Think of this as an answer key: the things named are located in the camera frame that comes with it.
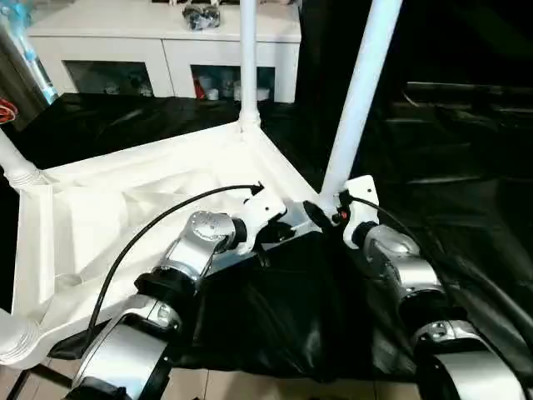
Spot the white plastic table top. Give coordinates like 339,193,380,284
0,122,331,369

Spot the white plastic table leg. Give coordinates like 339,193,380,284
237,0,262,133
0,307,44,369
318,0,404,206
0,128,44,189

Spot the black plastic mat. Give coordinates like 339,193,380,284
0,90,533,384

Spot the white cabinet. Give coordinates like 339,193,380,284
23,0,303,104

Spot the black metal bar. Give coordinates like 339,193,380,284
403,80,533,106

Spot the grey crumpled bundle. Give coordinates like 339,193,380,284
181,2,222,32

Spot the red wire hanger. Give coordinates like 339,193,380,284
0,97,21,126

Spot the black metal stand frame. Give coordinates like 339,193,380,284
0,365,74,400

